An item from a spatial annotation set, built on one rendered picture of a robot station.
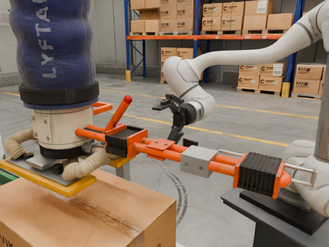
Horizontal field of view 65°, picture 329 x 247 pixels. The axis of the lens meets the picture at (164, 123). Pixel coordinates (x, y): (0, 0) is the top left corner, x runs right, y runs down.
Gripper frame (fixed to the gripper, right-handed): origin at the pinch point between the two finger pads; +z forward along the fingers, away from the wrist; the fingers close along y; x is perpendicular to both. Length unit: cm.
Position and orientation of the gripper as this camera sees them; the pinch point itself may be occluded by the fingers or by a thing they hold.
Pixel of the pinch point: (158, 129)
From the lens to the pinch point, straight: 81.8
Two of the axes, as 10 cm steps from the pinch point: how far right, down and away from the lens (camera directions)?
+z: -5.2, 2.7, -8.1
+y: 0.1, 9.5, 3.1
